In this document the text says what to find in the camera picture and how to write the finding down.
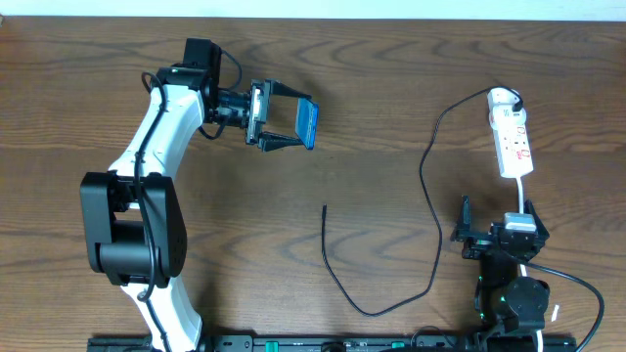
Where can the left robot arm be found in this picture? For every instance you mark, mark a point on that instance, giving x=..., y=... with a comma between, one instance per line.
x=134, y=227

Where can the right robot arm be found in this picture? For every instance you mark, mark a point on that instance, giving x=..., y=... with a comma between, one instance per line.
x=511, y=305

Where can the blue Samsung Galaxy smartphone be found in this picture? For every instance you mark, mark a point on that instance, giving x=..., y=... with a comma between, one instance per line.
x=306, y=122

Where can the white power strip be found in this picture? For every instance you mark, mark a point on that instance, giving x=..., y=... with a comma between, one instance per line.
x=511, y=141

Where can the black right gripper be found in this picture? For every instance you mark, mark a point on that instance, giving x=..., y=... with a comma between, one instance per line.
x=482, y=235

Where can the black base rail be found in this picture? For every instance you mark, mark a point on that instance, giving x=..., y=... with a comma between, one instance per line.
x=425, y=342

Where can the white USB charger plug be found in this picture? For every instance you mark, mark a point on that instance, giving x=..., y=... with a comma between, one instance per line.
x=501, y=95

